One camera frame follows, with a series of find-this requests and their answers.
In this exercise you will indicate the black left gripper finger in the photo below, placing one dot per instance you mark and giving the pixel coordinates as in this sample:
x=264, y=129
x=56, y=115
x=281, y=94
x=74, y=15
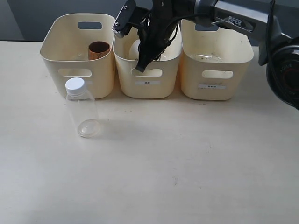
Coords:
x=148, y=52

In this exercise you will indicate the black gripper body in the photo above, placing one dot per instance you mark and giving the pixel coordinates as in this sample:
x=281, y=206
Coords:
x=163, y=18

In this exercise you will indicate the cream plastic bin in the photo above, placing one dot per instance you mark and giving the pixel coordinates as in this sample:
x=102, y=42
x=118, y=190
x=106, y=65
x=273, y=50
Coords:
x=158, y=79
x=213, y=62
x=65, y=52

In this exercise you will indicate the cream plastic bin right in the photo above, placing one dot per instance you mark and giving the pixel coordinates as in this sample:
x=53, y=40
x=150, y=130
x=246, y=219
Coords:
x=213, y=62

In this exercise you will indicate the cream plastic bin left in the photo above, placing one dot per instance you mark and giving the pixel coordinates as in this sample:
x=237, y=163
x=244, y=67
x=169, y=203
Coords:
x=65, y=52

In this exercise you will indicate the brown wooden cup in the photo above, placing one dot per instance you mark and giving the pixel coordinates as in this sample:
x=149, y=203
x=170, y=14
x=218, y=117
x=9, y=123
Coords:
x=97, y=50

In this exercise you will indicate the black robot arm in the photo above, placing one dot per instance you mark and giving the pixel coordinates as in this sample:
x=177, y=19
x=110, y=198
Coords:
x=271, y=23

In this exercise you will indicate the clear plastic bottle white cap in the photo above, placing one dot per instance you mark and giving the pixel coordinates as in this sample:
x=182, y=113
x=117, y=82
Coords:
x=81, y=105

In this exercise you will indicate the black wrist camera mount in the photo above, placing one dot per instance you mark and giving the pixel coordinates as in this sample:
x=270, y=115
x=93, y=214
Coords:
x=129, y=16

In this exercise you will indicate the cream plastic bin middle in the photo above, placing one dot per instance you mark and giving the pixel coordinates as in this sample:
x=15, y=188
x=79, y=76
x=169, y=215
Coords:
x=158, y=79

